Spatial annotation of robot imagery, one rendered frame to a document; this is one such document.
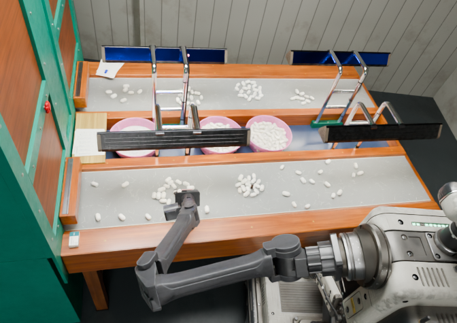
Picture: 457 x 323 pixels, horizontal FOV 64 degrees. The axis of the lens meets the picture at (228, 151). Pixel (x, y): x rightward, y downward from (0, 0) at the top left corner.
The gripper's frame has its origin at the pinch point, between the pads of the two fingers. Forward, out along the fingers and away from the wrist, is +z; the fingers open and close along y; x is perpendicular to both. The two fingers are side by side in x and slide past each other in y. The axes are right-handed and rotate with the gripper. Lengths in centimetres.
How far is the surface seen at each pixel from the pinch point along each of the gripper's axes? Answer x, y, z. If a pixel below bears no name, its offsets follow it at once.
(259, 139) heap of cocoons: -14, -44, 41
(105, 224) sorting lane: 13.4, 34.3, 1.4
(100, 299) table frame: 66, 43, 25
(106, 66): -51, 40, 82
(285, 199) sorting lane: 10, -50, 10
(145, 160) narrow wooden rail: -7.6, 17.7, 25.8
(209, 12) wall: -94, -33, 169
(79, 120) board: -25, 50, 45
